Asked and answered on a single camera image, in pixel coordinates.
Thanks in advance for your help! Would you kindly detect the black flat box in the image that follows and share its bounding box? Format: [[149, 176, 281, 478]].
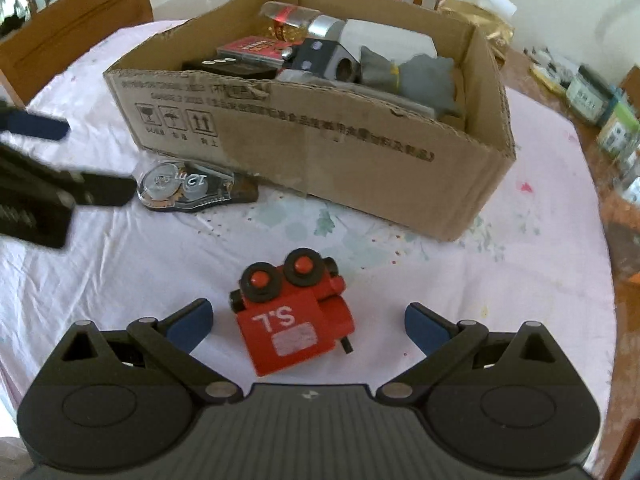
[[181, 57, 281, 81]]

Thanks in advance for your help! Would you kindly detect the pink floral cloth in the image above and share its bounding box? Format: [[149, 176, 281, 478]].
[[0, 20, 616, 480]]

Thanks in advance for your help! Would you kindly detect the dark-lidded labelled jar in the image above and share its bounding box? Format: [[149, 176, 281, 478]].
[[565, 65, 616, 123]]

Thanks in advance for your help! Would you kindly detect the white plastic bottle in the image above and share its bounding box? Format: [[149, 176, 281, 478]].
[[340, 18, 437, 58]]

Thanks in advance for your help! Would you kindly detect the yellow crinkled bag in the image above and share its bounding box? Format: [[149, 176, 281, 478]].
[[437, 0, 516, 61]]

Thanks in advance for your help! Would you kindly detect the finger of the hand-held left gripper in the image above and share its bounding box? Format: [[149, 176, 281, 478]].
[[0, 100, 69, 142], [0, 142, 139, 208]]

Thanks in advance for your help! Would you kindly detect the black spotted cube toy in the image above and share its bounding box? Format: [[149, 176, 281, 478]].
[[277, 37, 363, 83]]

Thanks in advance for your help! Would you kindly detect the green and white box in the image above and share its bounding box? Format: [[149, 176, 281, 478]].
[[597, 102, 640, 153]]

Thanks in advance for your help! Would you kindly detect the red wooden toy train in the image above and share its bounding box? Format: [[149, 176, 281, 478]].
[[229, 247, 357, 378]]

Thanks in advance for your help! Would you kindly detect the brown cardboard box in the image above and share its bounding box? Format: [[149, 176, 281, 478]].
[[102, 0, 517, 243]]

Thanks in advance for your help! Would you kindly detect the clear bottle of yellow capsules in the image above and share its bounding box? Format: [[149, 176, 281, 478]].
[[260, 1, 348, 43]]

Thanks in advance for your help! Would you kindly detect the grey plush toy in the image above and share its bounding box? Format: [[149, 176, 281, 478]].
[[359, 45, 463, 116]]

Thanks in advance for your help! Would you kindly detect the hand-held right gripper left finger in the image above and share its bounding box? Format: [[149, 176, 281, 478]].
[[57, 297, 241, 403]]

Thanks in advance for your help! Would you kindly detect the clear correction tape dispenser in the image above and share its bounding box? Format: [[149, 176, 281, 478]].
[[135, 160, 260, 213]]

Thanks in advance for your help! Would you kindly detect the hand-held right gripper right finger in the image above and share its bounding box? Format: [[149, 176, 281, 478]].
[[377, 301, 558, 403]]

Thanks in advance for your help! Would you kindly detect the red flat box with buttons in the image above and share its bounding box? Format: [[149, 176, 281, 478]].
[[216, 36, 293, 66]]

